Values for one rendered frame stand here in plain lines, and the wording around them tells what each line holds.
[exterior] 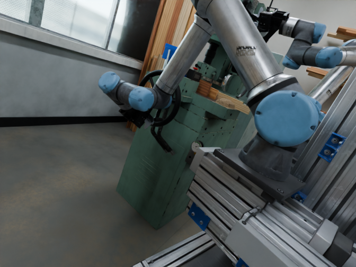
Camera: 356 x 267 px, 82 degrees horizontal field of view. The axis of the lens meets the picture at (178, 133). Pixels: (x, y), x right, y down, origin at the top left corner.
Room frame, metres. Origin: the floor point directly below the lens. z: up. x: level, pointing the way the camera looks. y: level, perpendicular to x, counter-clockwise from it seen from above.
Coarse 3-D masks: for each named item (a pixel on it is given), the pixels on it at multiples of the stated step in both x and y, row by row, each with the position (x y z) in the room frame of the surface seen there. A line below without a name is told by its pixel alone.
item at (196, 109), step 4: (180, 104) 1.19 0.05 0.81; (184, 104) 1.17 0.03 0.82; (188, 104) 1.16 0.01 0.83; (192, 104) 1.15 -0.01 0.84; (188, 108) 1.16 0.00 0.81; (192, 108) 1.15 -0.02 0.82; (196, 108) 1.13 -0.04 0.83; (200, 108) 1.12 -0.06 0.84; (196, 112) 1.13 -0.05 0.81; (200, 112) 1.12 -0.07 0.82; (204, 112) 1.11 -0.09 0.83; (208, 112) 1.14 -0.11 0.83; (204, 116) 1.12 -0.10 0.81; (208, 116) 1.16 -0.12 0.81; (212, 116) 1.21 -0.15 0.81; (216, 116) 1.25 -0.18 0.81
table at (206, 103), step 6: (156, 78) 1.30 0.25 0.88; (174, 96) 1.10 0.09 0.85; (186, 96) 1.11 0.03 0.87; (192, 96) 1.16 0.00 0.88; (198, 96) 1.14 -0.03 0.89; (204, 96) 1.18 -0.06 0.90; (186, 102) 1.12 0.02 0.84; (192, 102) 1.15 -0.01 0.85; (198, 102) 1.14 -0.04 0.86; (204, 102) 1.12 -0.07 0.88; (210, 102) 1.10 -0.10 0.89; (204, 108) 1.11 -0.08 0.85; (210, 108) 1.10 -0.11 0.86; (216, 108) 1.08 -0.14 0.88; (222, 108) 1.07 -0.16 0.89; (228, 108) 1.07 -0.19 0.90; (216, 114) 1.07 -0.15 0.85; (222, 114) 1.06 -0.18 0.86; (228, 114) 1.09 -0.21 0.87; (234, 114) 1.17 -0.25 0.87
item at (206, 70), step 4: (200, 64) 1.31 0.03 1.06; (204, 64) 1.29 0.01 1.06; (204, 68) 1.29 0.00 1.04; (208, 68) 1.32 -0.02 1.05; (212, 68) 1.36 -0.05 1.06; (200, 72) 1.30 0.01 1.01; (204, 72) 1.29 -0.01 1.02; (208, 72) 1.33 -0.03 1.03; (204, 76) 1.32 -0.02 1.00; (208, 76) 1.35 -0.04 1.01; (212, 76) 1.40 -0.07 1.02
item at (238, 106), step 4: (216, 96) 1.26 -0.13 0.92; (220, 96) 1.25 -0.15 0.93; (224, 96) 1.24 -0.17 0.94; (232, 100) 1.21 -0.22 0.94; (236, 104) 1.20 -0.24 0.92; (240, 104) 1.19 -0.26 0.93; (236, 108) 1.19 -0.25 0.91; (240, 108) 1.18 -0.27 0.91; (244, 108) 1.17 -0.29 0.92; (248, 108) 1.16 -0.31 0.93; (244, 112) 1.17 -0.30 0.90; (248, 112) 1.16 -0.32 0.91
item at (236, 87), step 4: (236, 76) 1.40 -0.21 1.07; (232, 80) 1.41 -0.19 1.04; (236, 80) 1.40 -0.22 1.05; (240, 80) 1.39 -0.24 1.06; (232, 84) 1.40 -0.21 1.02; (236, 84) 1.39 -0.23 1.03; (240, 84) 1.38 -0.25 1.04; (228, 88) 1.41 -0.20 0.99; (232, 88) 1.40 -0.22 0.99; (236, 88) 1.38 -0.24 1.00; (240, 88) 1.40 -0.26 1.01; (228, 92) 1.40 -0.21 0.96; (232, 92) 1.39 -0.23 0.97; (236, 92) 1.38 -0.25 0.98; (240, 92) 1.43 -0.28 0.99
